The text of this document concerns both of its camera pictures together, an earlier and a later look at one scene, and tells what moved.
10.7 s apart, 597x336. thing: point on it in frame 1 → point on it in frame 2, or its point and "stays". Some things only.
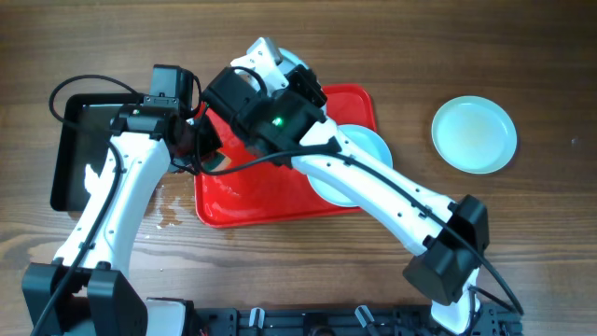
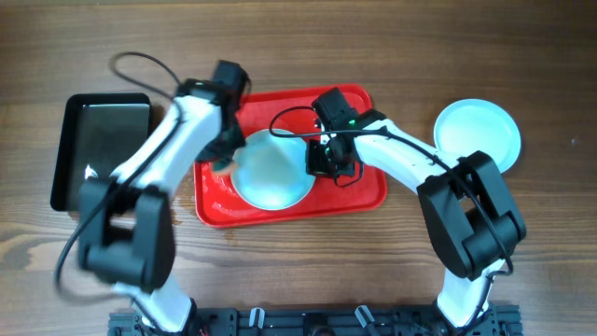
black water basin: x=80 y=152 stays
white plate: x=368 y=141 → x=270 y=172
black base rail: x=412 y=321 stays
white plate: x=289 y=61 → x=469 y=125
